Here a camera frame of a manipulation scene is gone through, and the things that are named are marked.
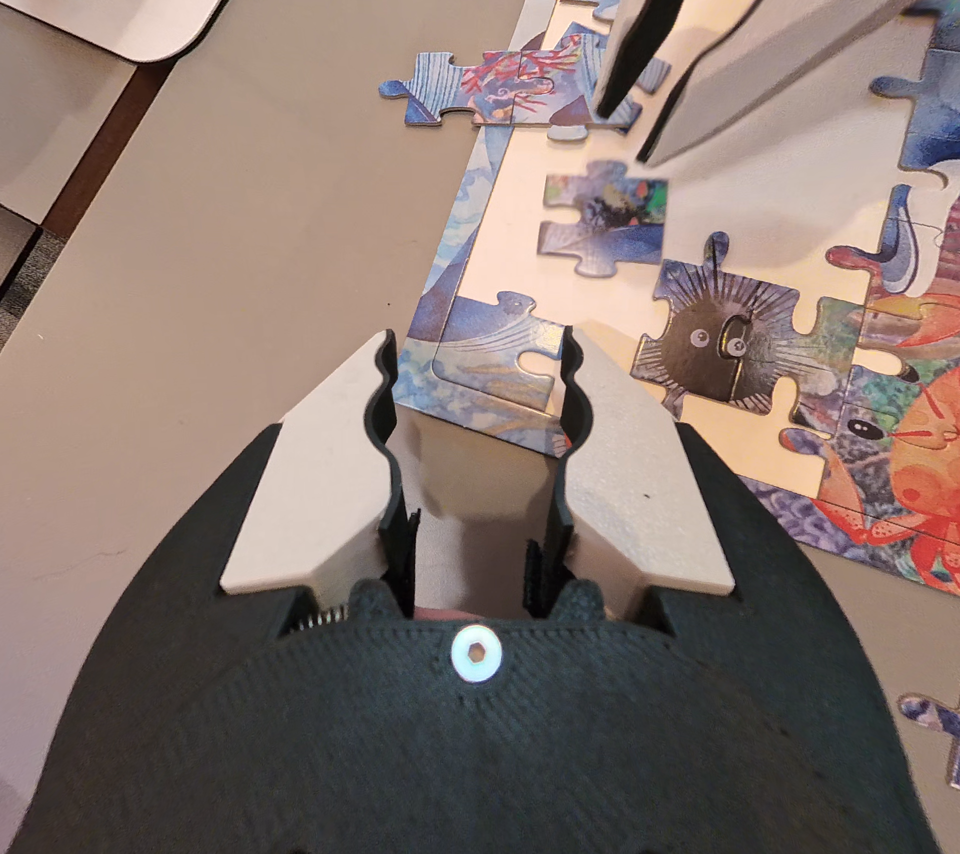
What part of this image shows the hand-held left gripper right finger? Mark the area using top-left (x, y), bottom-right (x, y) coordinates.
top-left (525, 325), bottom-right (736, 621)

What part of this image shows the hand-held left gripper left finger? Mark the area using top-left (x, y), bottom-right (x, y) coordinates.
top-left (219, 329), bottom-right (421, 619)

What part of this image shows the lavender white whale puzzle piece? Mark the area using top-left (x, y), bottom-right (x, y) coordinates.
top-left (870, 0), bottom-right (960, 120)

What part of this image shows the black sea urchin puzzle piece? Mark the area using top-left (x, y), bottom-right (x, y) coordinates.
top-left (630, 231), bottom-right (800, 420)

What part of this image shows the sea print puzzle board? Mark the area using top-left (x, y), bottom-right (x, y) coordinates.
top-left (390, 0), bottom-right (960, 596)

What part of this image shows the coral striped edge puzzle piece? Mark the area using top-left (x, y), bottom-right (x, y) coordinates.
top-left (517, 32), bottom-right (672, 143)

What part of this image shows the dark blue whale eye piece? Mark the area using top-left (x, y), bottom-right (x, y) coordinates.
top-left (551, 89), bottom-right (646, 143)

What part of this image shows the blue red coral puzzle piece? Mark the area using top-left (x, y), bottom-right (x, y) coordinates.
top-left (457, 47), bottom-right (556, 124)

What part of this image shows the blue wave puzzle piece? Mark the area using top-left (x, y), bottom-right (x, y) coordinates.
top-left (433, 291), bottom-right (567, 416)

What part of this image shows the blue dark coral puzzle piece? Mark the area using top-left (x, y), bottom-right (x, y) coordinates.
top-left (536, 160), bottom-right (670, 278)

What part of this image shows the purple blue white puzzle piece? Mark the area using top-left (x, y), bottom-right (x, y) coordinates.
top-left (896, 692), bottom-right (960, 791)

